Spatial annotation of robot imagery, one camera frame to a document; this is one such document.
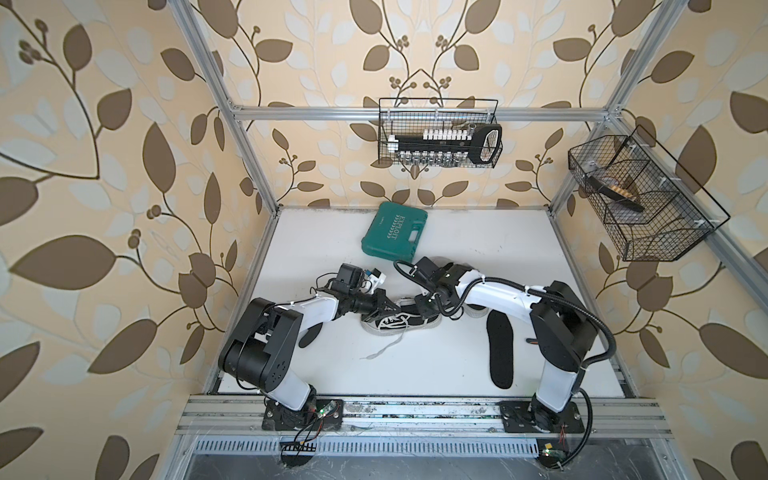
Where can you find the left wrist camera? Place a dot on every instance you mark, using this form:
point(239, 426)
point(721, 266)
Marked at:
point(351, 279)

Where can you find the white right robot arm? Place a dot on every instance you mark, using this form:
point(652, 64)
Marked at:
point(564, 330)

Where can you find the green plastic tool case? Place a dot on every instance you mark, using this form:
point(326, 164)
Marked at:
point(395, 232)

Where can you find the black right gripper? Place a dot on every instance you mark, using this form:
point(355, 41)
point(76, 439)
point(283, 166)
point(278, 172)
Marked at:
point(423, 309)

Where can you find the yellow black work glove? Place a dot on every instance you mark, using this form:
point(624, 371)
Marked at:
point(309, 336)

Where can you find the back wire basket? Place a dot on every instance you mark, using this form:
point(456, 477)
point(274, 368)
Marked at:
point(412, 115)

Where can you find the wire basket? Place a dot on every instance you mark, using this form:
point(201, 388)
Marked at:
point(412, 115)
point(679, 211)

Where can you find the brush in right basket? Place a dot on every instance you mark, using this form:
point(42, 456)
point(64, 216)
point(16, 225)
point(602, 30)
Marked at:
point(611, 197)

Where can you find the black white sneaker with laces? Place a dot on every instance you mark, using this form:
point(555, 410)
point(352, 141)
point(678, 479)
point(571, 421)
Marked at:
point(406, 319)

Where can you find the black socket bit holder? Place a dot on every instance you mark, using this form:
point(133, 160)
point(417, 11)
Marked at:
point(476, 146)

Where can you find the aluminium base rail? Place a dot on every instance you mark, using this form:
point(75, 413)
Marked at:
point(443, 427)

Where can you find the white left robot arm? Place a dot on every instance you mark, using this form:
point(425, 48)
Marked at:
point(259, 350)

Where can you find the black insole on table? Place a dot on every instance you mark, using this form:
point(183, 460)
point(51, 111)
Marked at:
point(501, 349)

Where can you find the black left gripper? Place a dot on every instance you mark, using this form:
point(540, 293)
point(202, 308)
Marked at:
point(378, 298)

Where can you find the right wire basket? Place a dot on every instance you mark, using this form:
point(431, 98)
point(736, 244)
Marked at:
point(679, 211)

